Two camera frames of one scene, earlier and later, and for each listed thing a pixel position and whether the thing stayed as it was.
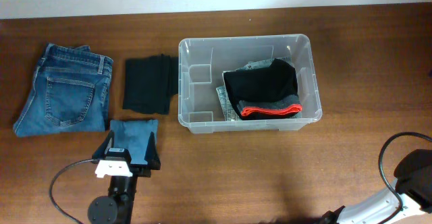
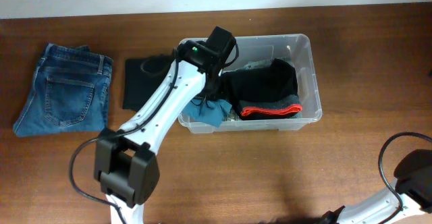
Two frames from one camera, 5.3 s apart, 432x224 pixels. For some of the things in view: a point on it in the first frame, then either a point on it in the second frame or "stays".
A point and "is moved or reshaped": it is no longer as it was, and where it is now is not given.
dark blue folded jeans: x=68 y=93 stays
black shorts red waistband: x=269 y=93 stays
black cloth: x=150 y=82 stays
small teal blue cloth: x=133 y=135 is moved or reshaped
